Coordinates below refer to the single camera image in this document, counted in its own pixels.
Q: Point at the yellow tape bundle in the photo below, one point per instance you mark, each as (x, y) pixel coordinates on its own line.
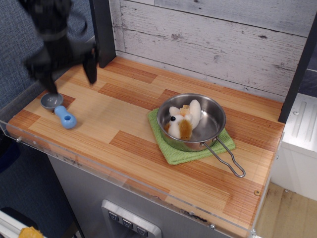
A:
(30, 232)

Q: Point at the white aluminium rail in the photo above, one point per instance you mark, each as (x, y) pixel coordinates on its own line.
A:
(301, 127)

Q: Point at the blue grey scoop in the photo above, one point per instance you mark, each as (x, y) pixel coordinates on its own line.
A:
(53, 102)

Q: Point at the black post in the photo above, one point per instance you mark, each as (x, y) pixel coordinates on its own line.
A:
(103, 31)
(299, 73)

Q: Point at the white brown plush toy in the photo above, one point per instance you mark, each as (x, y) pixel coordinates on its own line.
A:
(182, 121)

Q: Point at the silver button panel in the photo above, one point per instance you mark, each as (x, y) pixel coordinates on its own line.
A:
(122, 222)

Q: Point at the stainless steel pot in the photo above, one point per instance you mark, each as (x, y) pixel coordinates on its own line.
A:
(212, 123)

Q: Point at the clear acrylic guard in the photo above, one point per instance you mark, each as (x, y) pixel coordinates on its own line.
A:
(112, 154)

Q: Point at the grey cabinet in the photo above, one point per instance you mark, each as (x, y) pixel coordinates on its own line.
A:
(180, 203)

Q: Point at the black left post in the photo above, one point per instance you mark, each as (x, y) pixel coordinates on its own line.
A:
(103, 31)

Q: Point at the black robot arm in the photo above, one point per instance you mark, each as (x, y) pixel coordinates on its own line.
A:
(49, 17)

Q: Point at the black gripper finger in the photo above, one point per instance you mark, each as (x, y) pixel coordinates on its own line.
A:
(45, 78)
(90, 68)

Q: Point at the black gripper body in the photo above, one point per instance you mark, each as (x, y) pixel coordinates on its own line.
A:
(59, 54)

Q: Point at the green cloth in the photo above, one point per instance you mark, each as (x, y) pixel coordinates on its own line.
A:
(174, 156)

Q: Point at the black right post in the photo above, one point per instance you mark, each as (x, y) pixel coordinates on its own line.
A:
(299, 73)

